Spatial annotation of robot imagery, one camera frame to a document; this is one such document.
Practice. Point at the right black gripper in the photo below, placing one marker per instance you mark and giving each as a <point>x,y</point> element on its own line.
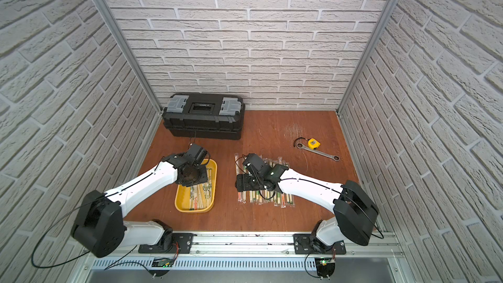
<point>242,183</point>

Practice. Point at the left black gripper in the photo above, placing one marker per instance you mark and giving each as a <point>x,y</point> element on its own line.
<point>193,175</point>

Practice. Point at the yellow plastic storage box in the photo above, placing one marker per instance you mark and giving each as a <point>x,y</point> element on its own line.
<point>183,198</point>

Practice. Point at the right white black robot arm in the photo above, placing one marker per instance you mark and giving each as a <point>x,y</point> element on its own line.
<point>355,214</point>

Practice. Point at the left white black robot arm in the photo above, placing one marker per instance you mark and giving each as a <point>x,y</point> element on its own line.
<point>100,225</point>

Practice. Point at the wrapped chopsticks pile in box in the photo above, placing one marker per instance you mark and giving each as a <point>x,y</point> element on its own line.
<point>201,196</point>

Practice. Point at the black plastic toolbox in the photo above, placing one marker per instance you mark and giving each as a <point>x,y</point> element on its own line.
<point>213,116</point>

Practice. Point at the silver metal wrench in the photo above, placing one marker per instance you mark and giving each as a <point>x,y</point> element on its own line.
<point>306,148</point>

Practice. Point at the yellow tape measure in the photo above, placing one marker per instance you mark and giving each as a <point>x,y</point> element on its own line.
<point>313,144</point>

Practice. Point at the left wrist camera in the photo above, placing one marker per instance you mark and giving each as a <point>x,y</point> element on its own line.
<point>195,152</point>

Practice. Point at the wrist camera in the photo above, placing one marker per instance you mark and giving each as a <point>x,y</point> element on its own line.
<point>256,165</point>
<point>195,152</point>

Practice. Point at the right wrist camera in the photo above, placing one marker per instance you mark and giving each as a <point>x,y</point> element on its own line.
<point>256,165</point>

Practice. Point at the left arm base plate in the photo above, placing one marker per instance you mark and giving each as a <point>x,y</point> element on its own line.
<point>170,244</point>

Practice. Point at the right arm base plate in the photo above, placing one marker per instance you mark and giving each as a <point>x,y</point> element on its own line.
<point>307,244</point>

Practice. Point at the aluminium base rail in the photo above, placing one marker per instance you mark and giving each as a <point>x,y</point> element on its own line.
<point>246,251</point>

